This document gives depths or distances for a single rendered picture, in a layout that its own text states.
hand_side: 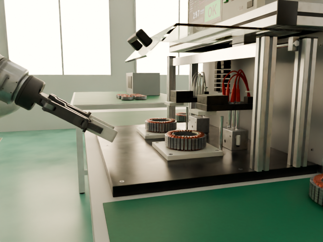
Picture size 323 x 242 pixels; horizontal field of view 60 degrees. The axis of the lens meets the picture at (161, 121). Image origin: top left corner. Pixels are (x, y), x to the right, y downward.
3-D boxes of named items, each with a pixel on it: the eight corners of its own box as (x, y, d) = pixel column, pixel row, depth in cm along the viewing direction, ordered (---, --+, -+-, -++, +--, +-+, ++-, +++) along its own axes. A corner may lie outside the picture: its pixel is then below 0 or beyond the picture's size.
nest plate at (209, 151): (167, 160, 67) (167, 155, 67) (152, 146, 82) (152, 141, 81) (223, 155, 72) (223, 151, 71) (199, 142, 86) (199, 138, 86)
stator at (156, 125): (150, 134, 92) (150, 123, 92) (141, 127, 103) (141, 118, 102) (181, 131, 96) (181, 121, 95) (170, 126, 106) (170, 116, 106)
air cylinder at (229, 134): (231, 151, 76) (232, 130, 75) (218, 144, 83) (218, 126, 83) (247, 149, 78) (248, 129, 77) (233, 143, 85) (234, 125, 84)
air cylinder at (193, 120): (196, 133, 99) (196, 118, 98) (188, 129, 106) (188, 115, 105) (209, 132, 101) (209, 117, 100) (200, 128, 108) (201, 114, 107)
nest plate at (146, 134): (144, 139, 90) (144, 135, 90) (136, 130, 105) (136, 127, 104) (188, 136, 94) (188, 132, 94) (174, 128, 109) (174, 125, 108)
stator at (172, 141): (172, 152, 70) (172, 138, 69) (160, 142, 80) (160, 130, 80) (213, 150, 73) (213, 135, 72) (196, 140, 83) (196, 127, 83)
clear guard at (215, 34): (145, 56, 49) (145, 20, 48) (124, 62, 72) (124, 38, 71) (299, 59, 58) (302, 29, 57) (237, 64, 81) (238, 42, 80)
